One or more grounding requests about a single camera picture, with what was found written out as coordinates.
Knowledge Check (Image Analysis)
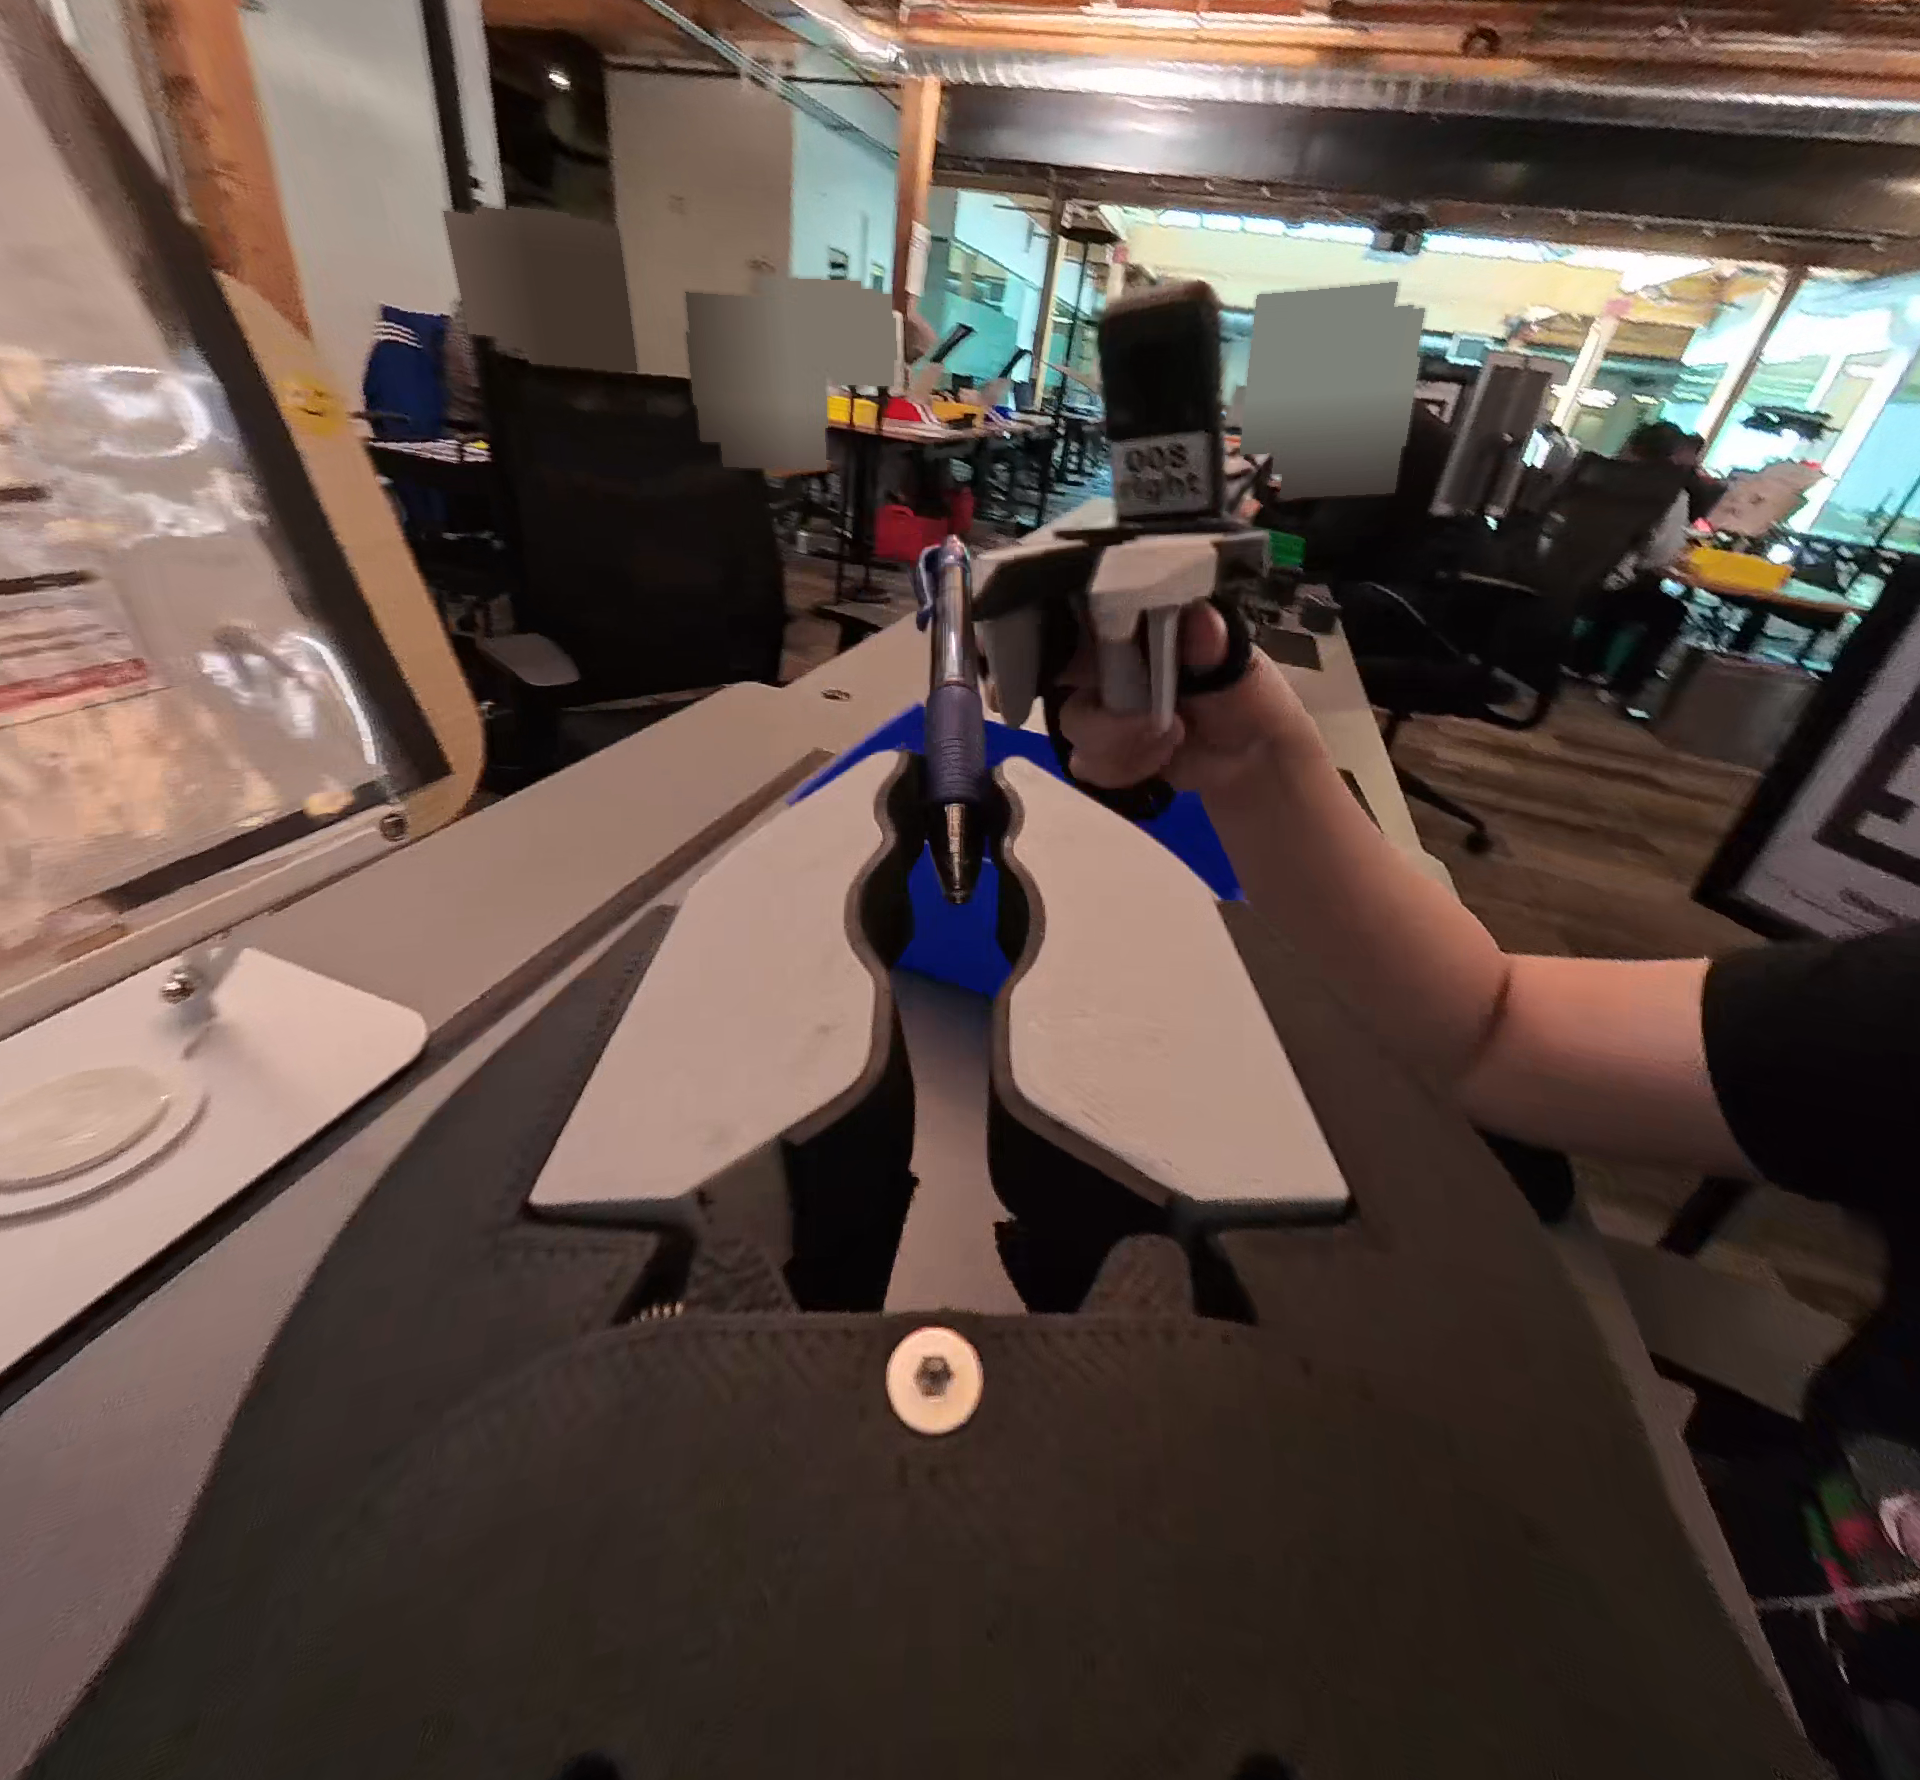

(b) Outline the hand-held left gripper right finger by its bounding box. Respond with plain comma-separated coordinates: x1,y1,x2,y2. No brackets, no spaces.
991,755,1352,1308

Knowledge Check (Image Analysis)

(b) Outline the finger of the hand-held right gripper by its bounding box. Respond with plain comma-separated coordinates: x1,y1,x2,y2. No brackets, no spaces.
965,528,1145,611
974,595,1080,732

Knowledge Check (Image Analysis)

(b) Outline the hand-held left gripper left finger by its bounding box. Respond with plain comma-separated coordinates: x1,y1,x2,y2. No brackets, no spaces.
531,755,916,1308

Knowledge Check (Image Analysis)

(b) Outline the blue pen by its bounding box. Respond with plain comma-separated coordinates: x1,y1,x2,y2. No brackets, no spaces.
919,535,986,906

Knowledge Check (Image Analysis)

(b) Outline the blue plastic bin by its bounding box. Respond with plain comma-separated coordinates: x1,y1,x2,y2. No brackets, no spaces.
790,704,1243,994

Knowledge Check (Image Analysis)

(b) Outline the person's right forearm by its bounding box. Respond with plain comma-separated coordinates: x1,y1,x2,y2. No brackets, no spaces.
1200,745,1763,1182

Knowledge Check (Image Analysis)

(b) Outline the person's right hand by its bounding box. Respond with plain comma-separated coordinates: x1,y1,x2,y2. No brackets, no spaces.
1057,604,1343,836

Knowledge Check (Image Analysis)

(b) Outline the red storage bin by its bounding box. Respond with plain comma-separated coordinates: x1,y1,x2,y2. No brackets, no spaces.
873,491,977,564

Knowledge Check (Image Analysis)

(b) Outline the white stand base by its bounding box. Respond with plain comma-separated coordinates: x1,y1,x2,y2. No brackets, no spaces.
0,947,429,1377

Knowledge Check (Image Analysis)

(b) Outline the blue striped jacket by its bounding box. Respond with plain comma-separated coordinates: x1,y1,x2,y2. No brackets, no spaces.
362,305,452,440

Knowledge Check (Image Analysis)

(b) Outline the tan-backed display board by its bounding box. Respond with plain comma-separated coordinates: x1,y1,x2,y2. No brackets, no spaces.
0,0,487,1032

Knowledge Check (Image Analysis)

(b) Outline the framed black-white poster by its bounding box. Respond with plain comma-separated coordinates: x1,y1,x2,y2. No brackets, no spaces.
1694,580,1920,942

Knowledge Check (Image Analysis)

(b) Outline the wooden post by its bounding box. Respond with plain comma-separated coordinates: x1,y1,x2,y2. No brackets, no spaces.
105,0,310,326

